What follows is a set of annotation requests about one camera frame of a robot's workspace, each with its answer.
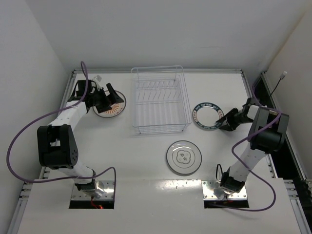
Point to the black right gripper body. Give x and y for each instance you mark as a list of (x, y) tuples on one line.
[(234, 118)]

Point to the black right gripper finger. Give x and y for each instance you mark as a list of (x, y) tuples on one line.
[(228, 116), (226, 127)]

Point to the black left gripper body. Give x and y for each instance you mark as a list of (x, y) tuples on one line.
[(106, 98)]

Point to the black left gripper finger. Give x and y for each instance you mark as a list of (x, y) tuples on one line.
[(103, 108), (113, 97)]

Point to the green rimmed lettered plate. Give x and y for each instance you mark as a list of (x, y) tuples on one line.
[(206, 116)]

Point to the white plate with cloud motif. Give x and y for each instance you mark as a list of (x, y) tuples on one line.
[(183, 158)]

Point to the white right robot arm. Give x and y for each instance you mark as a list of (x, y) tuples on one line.
[(266, 135)]

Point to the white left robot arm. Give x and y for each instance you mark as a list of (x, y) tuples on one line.
[(56, 142)]

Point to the orange sunburst plate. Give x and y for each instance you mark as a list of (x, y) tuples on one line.
[(116, 109)]

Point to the white wire dish rack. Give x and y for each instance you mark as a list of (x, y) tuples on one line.
[(160, 100)]

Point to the aluminium table frame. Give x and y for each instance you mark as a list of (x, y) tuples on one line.
[(158, 173)]

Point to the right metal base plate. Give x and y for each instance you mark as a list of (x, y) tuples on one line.
[(213, 192)]

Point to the metal base plate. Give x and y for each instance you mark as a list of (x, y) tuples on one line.
[(103, 190), (213, 192)]

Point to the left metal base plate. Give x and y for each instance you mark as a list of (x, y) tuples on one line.
[(103, 190)]

